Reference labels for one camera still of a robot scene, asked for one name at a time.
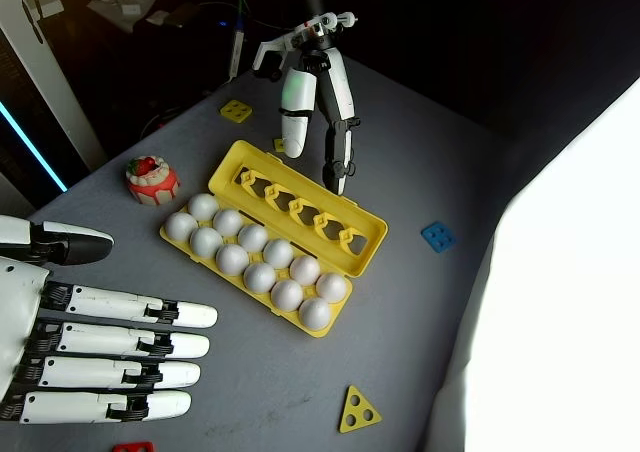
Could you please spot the yellow square four-hole block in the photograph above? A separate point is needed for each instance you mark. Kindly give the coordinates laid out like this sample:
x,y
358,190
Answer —
x,y
236,111

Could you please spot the grey table cloth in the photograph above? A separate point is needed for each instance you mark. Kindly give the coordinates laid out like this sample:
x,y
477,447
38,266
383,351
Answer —
x,y
300,372

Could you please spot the red pentagon five-hole block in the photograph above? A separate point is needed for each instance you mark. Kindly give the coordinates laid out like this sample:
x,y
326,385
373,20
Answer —
x,y
120,448

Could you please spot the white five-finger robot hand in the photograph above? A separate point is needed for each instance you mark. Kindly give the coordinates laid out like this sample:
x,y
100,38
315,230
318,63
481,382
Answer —
x,y
100,339
337,87

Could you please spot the white toy egg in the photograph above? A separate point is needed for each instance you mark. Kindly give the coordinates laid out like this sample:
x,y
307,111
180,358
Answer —
x,y
205,242
259,277
180,226
331,287
202,206
227,222
231,258
305,269
278,253
286,293
315,313
252,237

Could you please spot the yellow rectangular two-hole block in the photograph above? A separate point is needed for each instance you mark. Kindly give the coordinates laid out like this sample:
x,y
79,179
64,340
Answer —
x,y
278,145

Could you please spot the white backdrop sheet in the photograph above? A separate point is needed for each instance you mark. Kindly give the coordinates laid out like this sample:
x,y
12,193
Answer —
x,y
575,297

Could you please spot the white upright panel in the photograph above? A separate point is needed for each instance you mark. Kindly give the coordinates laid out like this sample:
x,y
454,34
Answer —
x,y
55,72

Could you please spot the white electronic device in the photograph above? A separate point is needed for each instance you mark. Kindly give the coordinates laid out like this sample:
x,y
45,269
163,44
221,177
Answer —
x,y
125,7

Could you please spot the white adapter stick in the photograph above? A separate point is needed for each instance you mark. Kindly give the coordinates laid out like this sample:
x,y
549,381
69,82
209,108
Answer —
x,y
235,52

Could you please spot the blue square four-hole block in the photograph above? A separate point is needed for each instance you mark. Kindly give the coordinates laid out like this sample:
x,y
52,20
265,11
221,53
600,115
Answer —
x,y
438,237

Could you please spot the yellow triangle three-hole block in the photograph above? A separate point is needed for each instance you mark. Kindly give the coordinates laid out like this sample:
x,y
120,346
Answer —
x,y
358,410

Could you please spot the yellow egg carton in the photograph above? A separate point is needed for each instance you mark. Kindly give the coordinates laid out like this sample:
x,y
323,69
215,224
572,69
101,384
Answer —
x,y
372,249

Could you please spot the cyan light strip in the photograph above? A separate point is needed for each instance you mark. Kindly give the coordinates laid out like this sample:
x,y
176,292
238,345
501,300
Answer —
x,y
30,144

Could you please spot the red white strawberry cake toy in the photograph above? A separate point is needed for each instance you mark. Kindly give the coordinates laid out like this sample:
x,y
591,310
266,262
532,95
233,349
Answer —
x,y
152,187

